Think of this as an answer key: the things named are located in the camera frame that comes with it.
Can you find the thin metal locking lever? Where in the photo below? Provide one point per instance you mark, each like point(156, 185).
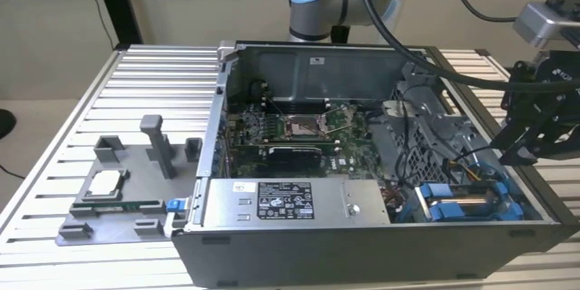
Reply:
point(276, 106)

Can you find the blue case latch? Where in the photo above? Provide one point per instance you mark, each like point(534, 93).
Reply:
point(174, 206)

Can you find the green RAM stick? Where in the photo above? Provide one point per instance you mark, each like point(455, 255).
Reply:
point(131, 205)

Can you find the open black PC case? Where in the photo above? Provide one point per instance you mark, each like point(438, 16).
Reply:
point(318, 256)

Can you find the silver power supply unit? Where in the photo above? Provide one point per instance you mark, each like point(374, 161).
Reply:
point(318, 215)

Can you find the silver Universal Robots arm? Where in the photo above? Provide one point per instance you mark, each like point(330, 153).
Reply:
point(326, 8)

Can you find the silver CPU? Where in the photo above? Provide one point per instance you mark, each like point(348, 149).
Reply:
point(106, 182)

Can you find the grey metal drive cage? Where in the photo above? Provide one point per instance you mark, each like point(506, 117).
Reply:
point(426, 123)

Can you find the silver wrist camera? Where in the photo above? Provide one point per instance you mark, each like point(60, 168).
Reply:
point(542, 21)

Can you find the black round base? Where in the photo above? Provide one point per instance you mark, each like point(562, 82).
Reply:
point(7, 123)

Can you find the black upright post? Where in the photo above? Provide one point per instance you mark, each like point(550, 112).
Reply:
point(118, 4)

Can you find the black graphics card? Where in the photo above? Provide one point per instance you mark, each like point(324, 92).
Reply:
point(295, 159)

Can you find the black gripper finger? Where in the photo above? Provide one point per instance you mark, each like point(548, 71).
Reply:
point(519, 100)
point(559, 133)

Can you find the white label sticker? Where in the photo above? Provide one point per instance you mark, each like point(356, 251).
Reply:
point(318, 61)

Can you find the green motherboard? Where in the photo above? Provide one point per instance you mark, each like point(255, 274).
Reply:
point(354, 147)

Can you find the grey parts rack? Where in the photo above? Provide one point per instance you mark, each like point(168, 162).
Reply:
point(118, 232)

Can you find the black RAM slot row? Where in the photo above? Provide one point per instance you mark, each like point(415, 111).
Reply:
point(299, 105)
point(308, 140)

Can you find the CPU socket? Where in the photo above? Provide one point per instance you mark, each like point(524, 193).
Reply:
point(302, 128)

